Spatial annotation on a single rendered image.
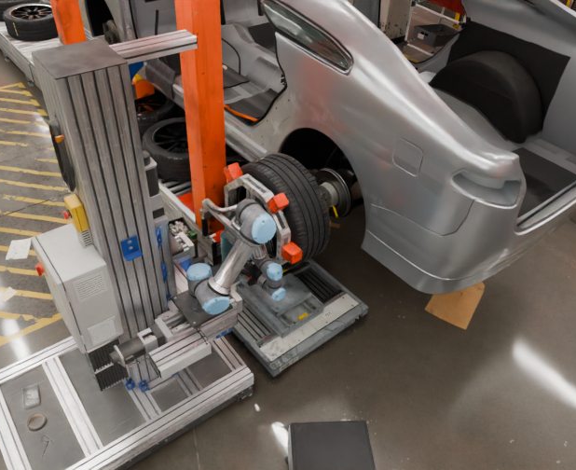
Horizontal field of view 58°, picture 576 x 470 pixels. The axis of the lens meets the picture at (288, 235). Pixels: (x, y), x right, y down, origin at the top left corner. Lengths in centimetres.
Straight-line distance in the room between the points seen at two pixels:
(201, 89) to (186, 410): 170
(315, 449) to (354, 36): 203
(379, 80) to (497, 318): 205
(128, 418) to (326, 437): 105
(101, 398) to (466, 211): 213
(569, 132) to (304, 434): 269
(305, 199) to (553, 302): 220
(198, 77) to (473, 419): 247
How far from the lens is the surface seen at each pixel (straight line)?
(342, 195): 317
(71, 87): 193
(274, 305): 340
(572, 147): 415
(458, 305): 395
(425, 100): 252
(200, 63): 281
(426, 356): 360
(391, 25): 770
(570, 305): 434
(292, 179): 283
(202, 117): 293
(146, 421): 299
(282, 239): 278
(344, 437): 280
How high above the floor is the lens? 280
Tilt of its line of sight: 42 degrees down
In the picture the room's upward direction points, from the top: 4 degrees clockwise
